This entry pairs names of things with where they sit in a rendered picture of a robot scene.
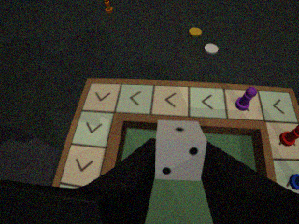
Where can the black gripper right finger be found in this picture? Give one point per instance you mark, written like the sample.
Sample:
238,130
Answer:
236,194

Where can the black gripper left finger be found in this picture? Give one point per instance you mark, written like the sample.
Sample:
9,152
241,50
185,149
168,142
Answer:
120,196

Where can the red pawn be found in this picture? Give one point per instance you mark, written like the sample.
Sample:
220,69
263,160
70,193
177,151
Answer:
288,138

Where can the blue pawn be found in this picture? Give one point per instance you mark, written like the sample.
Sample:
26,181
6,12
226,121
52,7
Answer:
294,180

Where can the purple game pawn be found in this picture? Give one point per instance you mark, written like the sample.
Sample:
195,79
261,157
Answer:
243,102

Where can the grey die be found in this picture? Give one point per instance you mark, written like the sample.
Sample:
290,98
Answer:
180,150

